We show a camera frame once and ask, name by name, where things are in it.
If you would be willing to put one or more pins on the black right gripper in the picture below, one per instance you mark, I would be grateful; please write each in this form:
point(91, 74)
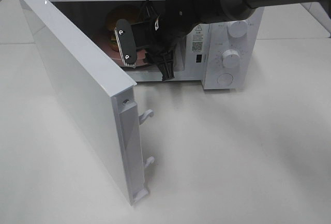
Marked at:
point(159, 34)

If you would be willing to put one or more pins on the round white door button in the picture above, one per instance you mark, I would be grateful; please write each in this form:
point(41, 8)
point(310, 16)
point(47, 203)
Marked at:
point(225, 79)

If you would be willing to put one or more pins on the upper white power knob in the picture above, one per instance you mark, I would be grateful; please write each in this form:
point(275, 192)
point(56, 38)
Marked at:
point(237, 29)

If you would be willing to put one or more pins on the burger with sesame-free bun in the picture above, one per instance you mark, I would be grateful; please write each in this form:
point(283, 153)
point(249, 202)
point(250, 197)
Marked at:
point(127, 12)

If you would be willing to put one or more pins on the pink round plate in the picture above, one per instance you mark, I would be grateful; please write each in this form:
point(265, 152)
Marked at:
point(108, 44)

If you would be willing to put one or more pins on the white microwave oven body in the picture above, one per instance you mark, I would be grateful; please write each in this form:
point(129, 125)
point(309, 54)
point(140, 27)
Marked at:
point(197, 57)

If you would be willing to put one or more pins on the white microwave door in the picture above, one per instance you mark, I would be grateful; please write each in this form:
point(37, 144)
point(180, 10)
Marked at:
point(96, 93)

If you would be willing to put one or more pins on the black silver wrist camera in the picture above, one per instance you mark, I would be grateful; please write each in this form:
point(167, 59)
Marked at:
point(126, 43)

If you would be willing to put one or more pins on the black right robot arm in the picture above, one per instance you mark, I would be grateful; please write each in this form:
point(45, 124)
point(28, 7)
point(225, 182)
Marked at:
point(215, 11)

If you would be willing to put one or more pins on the lower white timer knob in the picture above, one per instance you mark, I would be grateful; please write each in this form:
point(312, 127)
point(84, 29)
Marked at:
point(230, 58)

